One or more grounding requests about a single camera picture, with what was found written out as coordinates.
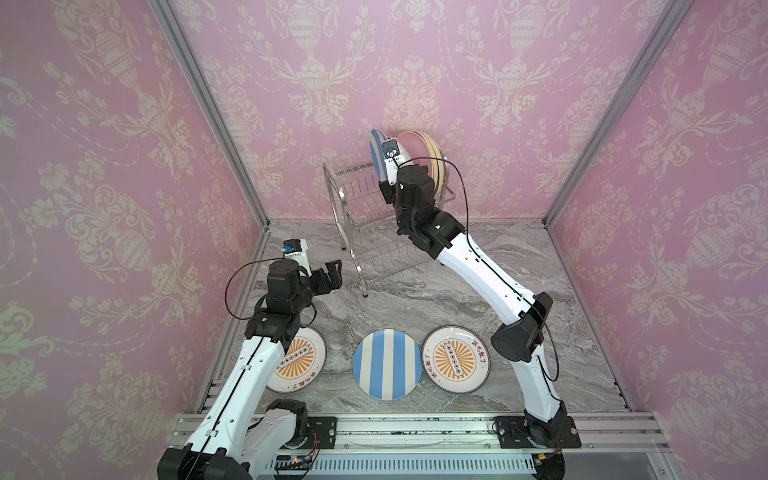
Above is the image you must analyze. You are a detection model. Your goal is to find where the cream beige plate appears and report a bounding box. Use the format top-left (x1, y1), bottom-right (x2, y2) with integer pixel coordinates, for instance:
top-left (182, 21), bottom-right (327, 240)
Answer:
top-left (432, 140), bottom-right (447, 199)

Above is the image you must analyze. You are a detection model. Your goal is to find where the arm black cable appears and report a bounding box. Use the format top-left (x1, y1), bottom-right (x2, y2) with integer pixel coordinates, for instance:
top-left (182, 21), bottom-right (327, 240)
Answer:
top-left (224, 257), bottom-right (318, 328)
top-left (392, 155), bottom-right (560, 385)

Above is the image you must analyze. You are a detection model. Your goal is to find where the right aluminium corner post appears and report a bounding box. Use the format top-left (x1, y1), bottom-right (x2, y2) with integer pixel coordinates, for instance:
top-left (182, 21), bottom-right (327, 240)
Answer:
top-left (542, 0), bottom-right (693, 232)

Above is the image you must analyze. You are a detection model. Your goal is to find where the blue striped plate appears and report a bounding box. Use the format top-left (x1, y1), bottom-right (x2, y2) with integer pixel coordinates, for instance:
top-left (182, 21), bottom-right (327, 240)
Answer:
top-left (353, 329), bottom-right (423, 401)
top-left (369, 128), bottom-right (389, 183)

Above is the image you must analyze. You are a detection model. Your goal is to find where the left aluminium corner post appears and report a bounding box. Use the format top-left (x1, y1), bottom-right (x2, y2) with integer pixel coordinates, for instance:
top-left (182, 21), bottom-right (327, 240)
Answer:
top-left (148, 0), bottom-right (270, 231)

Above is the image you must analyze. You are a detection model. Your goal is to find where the pink bear plate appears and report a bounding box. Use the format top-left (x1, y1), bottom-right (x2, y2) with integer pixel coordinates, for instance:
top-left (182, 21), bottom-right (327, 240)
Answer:
top-left (397, 131), bottom-right (434, 176)

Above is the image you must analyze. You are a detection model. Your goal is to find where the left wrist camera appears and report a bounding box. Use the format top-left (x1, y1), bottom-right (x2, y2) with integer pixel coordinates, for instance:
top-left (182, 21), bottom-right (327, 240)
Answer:
top-left (282, 238), bottom-right (311, 276)

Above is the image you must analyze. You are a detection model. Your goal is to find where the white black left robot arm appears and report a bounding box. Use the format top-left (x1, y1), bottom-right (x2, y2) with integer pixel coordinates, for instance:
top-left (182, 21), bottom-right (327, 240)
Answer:
top-left (156, 257), bottom-right (343, 479)

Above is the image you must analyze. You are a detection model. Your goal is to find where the small circuit board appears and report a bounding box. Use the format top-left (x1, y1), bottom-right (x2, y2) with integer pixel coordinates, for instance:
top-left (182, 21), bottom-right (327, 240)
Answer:
top-left (274, 455), bottom-right (315, 476)

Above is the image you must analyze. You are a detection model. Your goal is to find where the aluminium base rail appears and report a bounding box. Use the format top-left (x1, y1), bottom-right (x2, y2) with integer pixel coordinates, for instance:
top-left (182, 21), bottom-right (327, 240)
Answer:
top-left (168, 412), bottom-right (683, 479)

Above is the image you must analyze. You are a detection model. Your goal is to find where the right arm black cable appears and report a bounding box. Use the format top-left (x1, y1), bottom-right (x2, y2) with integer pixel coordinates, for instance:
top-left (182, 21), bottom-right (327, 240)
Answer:
top-left (392, 155), bottom-right (560, 385)

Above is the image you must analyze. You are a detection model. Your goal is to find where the orange sunburst plate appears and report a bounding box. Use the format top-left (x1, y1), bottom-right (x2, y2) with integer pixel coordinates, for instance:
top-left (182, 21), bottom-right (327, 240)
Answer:
top-left (421, 325), bottom-right (491, 394)
top-left (267, 327), bottom-right (327, 393)

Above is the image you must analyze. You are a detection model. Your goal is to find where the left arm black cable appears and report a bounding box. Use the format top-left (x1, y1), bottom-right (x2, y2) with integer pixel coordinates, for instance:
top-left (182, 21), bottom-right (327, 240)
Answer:
top-left (224, 257), bottom-right (318, 328)

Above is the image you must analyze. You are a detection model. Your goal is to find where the yellow bear plate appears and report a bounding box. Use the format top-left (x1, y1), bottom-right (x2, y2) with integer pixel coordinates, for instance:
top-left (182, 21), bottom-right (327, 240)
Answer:
top-left (420, 132), bottom-right (445, 192)

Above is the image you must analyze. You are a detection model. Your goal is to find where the stainless steel dish rack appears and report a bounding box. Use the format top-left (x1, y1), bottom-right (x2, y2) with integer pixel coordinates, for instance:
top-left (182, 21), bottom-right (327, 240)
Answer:
top-left (323, 157), bottom-right (456, 296)

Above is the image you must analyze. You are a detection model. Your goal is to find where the aluminium corner post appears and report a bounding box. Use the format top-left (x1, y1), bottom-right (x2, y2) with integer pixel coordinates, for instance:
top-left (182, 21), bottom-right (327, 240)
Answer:
top-left (148, 0), bottom-right (270, 231)
top-left (542, 0), bottom-right (693, 232)

